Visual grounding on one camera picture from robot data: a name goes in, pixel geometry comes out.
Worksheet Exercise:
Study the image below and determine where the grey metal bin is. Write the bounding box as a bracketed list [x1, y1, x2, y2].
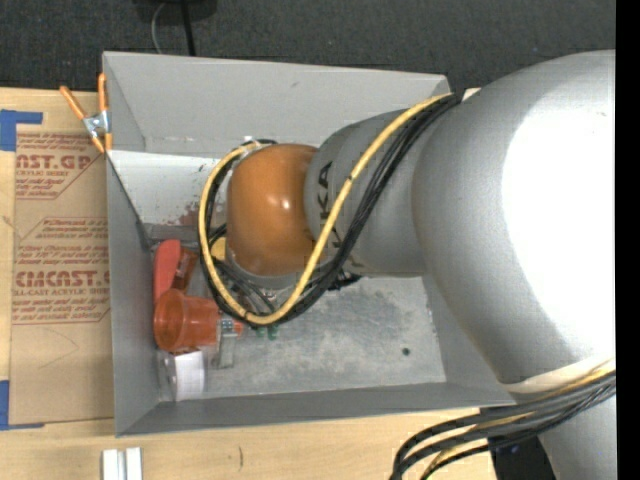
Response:
[101, 51, 517, 438]

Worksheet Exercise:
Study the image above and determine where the brown cardboard board red print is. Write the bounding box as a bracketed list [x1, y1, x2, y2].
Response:
[0, 86, 117, 427]

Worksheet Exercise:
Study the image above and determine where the orange plastic cup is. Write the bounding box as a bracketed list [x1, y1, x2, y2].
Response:
[152, 288, 245, 353]

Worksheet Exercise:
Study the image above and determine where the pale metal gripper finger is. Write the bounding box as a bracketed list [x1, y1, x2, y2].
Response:
[213, 317, 238, 370]

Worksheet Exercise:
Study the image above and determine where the red flat plastic piece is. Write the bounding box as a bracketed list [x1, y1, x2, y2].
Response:
[152, 239, 183, 305]

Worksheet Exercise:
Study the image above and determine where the clear orange plastic piece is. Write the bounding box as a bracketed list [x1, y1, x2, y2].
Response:
[173, 246, 200, 290]

